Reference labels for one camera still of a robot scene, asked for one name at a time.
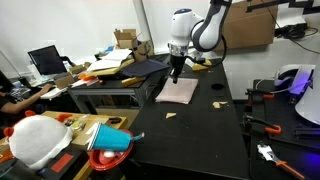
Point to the wooden yellow table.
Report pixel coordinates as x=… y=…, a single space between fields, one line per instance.
x=100 y=121

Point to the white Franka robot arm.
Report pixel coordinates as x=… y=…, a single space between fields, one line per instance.
x=181 y=26

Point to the aluminium frame table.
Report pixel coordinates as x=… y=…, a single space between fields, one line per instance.
x=100 y=90

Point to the small cardboard box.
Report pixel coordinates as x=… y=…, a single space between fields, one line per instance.
x=143 y=51

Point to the yellow flat board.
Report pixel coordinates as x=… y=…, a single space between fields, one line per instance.
x=106 y=71

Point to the beige tape scrap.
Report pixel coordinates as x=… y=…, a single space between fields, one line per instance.
x=170 y=115
x=218 y=104

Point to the black box with red label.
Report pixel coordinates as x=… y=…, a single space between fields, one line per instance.
x=63 y=163

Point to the laptop computer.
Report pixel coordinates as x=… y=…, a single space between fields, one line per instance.
x=46 y=61

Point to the bubble wrap sheet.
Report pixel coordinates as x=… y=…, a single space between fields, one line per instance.
x=178 y=90

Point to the open cardboard box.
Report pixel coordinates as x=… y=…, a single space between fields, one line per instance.
x=126 y=38

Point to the person in black shirt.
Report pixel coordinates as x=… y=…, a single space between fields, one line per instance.
x=20 y=100

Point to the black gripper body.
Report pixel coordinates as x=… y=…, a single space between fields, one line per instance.
x=177 y=65

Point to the teal plastic cup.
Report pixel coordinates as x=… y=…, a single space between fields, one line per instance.
x=111 y=136

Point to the stack of white papers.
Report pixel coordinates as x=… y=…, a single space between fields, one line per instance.
x=110 y=60

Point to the red plastic bowl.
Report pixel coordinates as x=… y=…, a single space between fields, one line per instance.
x=113 y=160

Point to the white VR headset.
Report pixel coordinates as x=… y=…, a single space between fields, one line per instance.
x=293 y=76

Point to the large cardboard box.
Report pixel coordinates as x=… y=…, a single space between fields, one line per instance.
x=250 y=26

